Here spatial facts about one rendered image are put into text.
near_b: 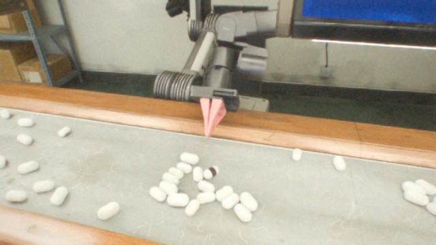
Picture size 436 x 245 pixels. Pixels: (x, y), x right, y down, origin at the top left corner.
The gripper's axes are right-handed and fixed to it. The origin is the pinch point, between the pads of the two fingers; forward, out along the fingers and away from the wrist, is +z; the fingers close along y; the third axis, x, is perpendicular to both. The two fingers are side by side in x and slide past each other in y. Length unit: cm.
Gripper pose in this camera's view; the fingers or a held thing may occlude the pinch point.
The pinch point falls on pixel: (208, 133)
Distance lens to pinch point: 58.8
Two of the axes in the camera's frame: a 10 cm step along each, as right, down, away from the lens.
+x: 1.6, 3.1, 9.4
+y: 9.7, 1.3, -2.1
